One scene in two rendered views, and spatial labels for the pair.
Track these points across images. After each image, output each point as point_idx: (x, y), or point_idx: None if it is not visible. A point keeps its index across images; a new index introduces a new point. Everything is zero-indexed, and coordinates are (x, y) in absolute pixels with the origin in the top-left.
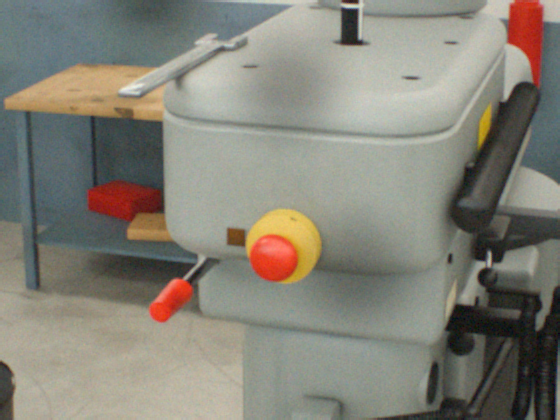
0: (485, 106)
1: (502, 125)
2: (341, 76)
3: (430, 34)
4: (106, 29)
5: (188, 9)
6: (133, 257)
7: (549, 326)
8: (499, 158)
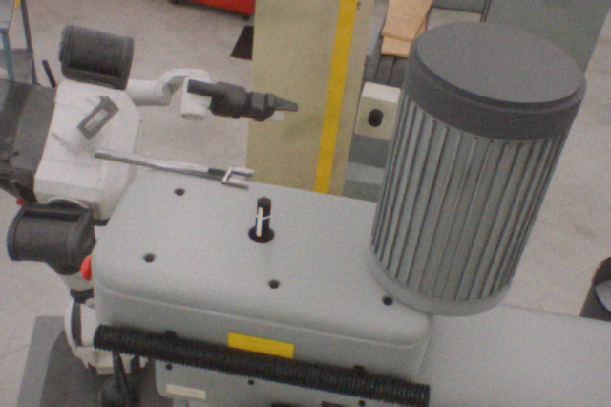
0: (265, 336)
1: (270, 358)
2: (150, 227)
3: (302, 274)
4: None
5: None
6: None
7: None
8: (184, 350)
